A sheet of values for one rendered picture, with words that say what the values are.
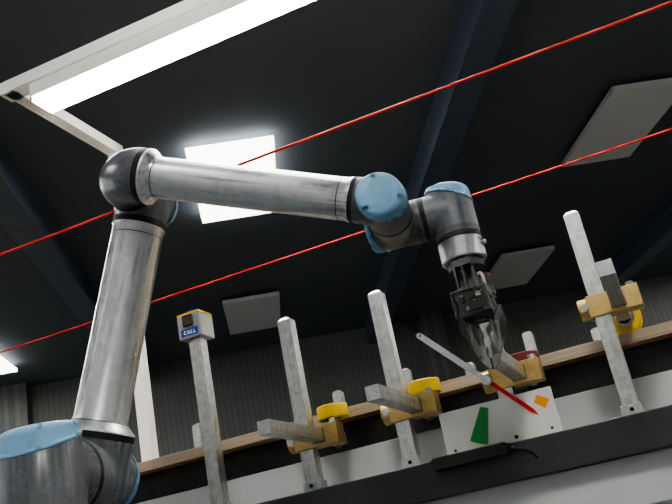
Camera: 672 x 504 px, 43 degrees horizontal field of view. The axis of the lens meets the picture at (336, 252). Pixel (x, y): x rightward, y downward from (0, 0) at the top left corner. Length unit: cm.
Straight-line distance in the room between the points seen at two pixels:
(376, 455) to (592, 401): 56
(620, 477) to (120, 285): 112
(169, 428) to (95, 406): 917
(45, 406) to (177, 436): 170
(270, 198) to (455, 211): 36
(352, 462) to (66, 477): 90
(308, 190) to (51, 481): 69
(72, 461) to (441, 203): 84
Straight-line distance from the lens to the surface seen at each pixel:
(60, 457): 162
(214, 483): 220
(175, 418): 1096
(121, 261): 183
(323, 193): 159
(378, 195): 155
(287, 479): 235
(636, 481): 192
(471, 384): 213
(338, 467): 229
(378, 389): 171
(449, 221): 167
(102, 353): 180
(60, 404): 1127
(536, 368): 194
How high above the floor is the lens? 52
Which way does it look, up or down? 20 degrees up
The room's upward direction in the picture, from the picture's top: 12 degrees counter-clockwise
